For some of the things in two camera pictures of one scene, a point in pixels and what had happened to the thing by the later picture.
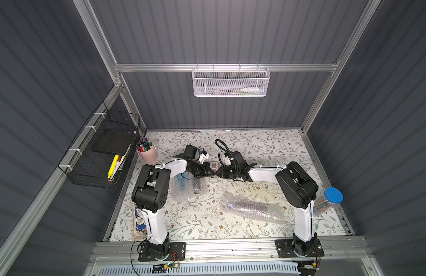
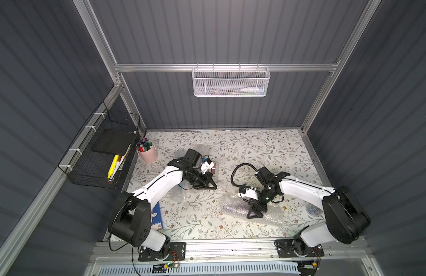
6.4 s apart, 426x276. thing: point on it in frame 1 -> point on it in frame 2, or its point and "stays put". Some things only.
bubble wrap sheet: x=198 y=187 -> x=203 y=149
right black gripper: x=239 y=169 -> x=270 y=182
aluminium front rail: x=353 y=249 stays put
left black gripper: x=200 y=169 stays put
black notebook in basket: x=114 y=142 stays put
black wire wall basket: x=100 y=156 stays put
